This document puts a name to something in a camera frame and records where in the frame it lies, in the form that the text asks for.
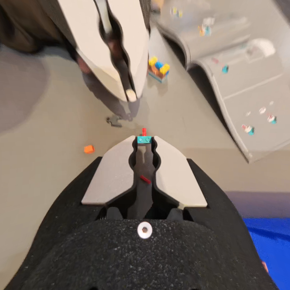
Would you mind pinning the red toy pin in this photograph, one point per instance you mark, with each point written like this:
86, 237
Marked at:
145, 179
144, 131

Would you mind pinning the teal toy brick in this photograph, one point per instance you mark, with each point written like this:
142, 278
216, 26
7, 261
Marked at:
144, 140

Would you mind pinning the white toy connector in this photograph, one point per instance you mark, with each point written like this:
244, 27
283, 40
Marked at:
131, 95

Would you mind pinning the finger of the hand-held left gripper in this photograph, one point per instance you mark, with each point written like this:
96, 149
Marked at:
136, 34
86, 34

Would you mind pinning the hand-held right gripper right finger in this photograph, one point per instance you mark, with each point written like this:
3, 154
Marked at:
176, 179

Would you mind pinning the dark grey toy piece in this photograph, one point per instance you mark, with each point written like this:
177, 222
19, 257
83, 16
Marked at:
115, 122

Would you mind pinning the grey instruction booklet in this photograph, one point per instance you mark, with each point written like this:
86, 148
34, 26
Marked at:
249, 79

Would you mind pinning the small multicoloured brick build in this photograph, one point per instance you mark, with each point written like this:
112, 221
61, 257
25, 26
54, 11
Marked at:
158, 70

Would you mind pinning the person's left forearm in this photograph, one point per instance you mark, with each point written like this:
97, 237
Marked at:
18, 22

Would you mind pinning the blue plastic bin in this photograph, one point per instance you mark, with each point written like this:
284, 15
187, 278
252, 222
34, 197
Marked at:
271, 244

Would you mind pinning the orange toy brick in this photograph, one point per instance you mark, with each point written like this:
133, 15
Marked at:
89, 149

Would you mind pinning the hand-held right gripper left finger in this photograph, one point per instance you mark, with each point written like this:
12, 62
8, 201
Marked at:
111, 179

